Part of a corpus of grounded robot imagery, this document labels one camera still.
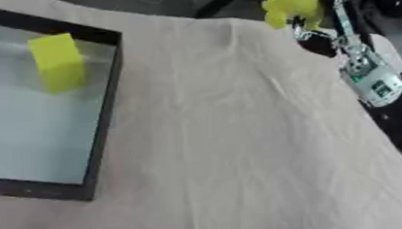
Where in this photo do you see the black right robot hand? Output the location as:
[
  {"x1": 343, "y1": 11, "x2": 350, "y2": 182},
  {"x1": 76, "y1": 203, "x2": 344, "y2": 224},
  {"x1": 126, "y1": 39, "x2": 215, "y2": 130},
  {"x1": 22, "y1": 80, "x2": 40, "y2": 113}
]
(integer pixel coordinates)
[{"x1": 287, "y1": 0, "x2": 364, "y2": 60}]

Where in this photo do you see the yellow soft toy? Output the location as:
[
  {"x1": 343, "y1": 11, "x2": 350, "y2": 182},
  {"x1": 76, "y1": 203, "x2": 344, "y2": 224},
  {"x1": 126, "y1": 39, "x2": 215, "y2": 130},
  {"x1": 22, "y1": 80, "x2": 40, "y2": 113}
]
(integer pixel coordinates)
[{"x1": 260, "y1": 0, "x2": 326, "y2": 34}]

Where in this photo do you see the black box with white inside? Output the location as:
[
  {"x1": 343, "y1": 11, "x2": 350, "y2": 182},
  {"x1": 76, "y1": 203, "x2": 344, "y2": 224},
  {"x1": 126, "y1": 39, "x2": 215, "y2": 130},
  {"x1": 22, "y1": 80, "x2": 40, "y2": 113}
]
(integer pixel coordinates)
[{"x1": 0, "y1": 0, "x2": 132, "y2": 206}]

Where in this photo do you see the yellow rectangular block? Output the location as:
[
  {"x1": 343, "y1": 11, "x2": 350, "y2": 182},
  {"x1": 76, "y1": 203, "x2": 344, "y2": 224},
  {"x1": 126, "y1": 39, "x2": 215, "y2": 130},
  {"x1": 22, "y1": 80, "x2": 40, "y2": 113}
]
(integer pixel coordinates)
[{"x1": 25, "y1": 31, "x2": 90, "y2": 96}]

